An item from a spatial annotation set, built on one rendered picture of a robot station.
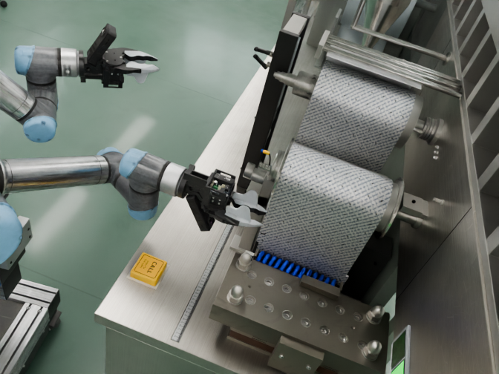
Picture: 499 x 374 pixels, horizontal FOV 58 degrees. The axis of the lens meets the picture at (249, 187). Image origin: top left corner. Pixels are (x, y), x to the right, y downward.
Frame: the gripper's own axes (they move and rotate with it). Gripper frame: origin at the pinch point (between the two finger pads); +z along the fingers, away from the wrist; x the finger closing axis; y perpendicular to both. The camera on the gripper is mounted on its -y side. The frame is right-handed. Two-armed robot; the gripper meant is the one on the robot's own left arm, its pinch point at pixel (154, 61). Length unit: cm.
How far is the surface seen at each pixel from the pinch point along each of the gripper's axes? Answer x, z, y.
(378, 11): -6, 67, -20
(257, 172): 42.0, 20.1, -1.1
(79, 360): 42, -24, 119
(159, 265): 52, -2, 24
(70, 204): -45, -27, 131
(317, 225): 59, 30, -3
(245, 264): 61, 15, 10
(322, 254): 63, 33, 5
